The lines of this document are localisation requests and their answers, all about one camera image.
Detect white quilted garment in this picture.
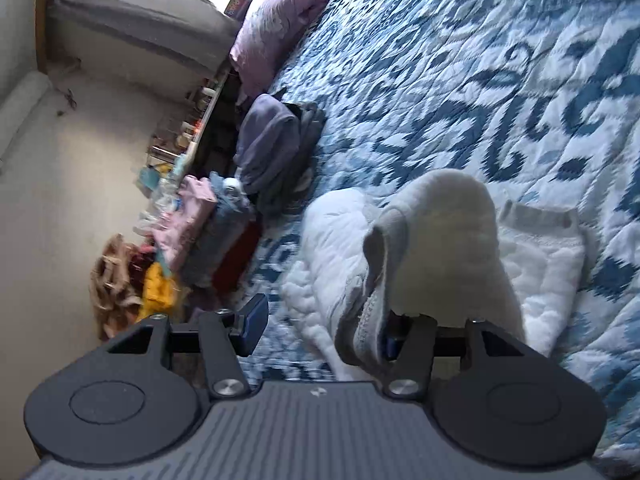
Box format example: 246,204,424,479
281,169,586,380

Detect folded red garment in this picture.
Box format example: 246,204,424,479
212,219,262,299

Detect yellow cloth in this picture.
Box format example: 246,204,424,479
138,262,180,321

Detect brown patterned bag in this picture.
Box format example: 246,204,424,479
89,234,142,341

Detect folded pink garment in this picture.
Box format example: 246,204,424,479
152,176,217,273

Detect folded denim jeans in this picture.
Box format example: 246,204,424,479
180,171,255,288

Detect folded lavender garment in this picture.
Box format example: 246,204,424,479
234,93,300,195

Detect folded dark grey garment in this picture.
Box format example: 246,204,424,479
256,102,326,218

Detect blue white patterned quilt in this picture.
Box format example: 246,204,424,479
241,0,639,478

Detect grey curtain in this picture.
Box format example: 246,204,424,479
48,0,240,75

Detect purple pillow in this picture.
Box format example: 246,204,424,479
230,0,330,98

